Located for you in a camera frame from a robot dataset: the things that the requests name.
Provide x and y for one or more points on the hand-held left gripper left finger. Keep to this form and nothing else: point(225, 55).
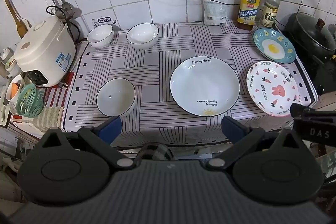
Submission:
point(111, 129)

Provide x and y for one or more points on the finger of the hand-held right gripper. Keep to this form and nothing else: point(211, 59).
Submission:
point(304, 110)

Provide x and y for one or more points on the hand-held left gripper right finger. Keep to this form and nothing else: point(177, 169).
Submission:
point(232, 129)

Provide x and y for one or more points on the white ribbed bowl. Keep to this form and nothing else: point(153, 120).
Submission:
point(115, 98)
point(99, 35)
point(143, 35)

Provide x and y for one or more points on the pink rabbit print plate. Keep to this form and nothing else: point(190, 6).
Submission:
point(270, 87)

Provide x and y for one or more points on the large white plate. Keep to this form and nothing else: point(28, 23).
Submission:
point(204, 85)

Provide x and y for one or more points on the blue egg print plate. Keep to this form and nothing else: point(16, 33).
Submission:
point(274, 47)

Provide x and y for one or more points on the black gas stove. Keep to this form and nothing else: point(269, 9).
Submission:
point(325, 74)

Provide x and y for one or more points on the dark checkered cloth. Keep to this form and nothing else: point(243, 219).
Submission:
point(155, 151)

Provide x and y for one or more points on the red striped cloth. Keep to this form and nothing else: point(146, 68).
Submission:
point(53, 96)

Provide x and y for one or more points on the green striped towel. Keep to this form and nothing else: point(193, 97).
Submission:
point(46, 116)

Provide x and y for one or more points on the black cooking pot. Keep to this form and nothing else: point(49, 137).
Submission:
point(296, 35)

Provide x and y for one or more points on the glass pot lid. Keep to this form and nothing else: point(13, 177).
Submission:
point(312, 29)

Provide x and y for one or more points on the striped white tablecloth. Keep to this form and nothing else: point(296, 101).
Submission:
point(157, 61)

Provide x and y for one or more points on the green plastic basket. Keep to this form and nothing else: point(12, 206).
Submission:
point(30, 102)

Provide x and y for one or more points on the white rice cooker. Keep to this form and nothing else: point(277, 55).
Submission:
point(44, 50)

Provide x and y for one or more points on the white cup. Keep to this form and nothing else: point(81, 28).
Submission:
point(14, 94)

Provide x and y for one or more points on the small clear vinegar bottle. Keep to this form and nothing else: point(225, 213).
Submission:
point(271, 11)

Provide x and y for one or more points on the large yellow label bottle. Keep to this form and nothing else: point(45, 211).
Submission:
point(248, 8)

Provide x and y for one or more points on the white salt bag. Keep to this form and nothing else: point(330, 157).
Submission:
point(215, 10)

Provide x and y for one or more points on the wooden spatula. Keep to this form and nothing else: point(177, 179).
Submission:
point(19, 23)

